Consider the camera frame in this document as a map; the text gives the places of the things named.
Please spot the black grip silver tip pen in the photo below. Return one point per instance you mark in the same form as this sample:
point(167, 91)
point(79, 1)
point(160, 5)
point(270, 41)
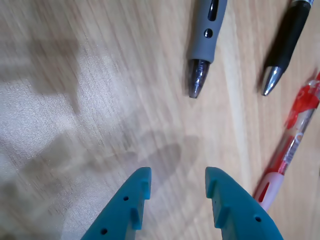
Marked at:
point(287, 42)

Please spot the grey grip clear pen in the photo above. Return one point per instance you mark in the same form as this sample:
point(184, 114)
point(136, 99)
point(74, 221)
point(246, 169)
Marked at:
point(206, 45)

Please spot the red pen white grip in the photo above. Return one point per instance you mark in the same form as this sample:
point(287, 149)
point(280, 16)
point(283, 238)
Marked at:
point(296, 140)

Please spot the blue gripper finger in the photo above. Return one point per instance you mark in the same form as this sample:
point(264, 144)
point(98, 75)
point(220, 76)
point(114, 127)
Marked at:
point(240, 212)
point(120, 212)

